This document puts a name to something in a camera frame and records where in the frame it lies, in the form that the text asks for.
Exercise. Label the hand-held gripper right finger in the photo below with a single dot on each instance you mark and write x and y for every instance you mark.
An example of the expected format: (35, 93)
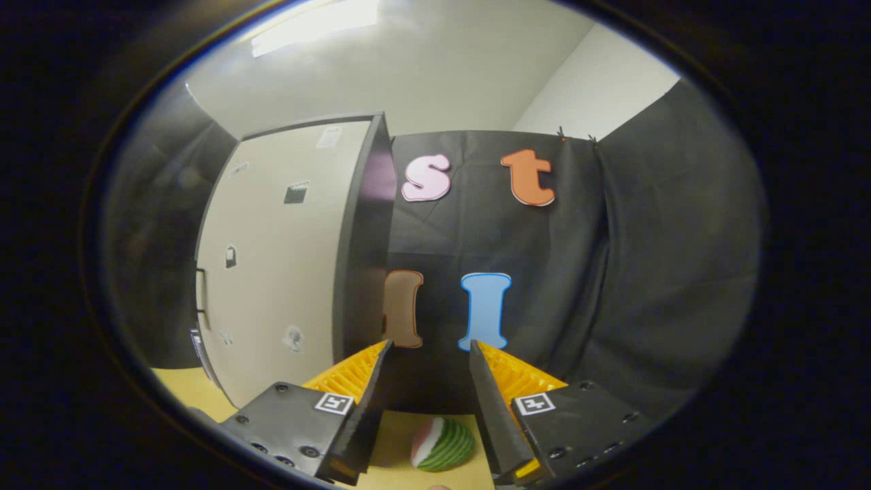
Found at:
(493, 422)

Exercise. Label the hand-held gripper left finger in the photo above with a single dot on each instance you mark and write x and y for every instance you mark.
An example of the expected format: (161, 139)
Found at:
(367, 422)

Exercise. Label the beige shoe cabinet door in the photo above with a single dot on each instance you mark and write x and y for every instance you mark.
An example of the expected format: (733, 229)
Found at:
(286, 272)

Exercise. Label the grey shoe cabinet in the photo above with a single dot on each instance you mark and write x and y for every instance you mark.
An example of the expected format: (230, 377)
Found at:
(367, 238)

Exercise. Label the watermelon slice toy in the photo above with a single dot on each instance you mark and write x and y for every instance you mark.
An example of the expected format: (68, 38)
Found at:
(449, 446)

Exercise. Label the black backdrop cloth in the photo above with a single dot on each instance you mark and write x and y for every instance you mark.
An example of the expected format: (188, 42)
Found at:
(646, 272)

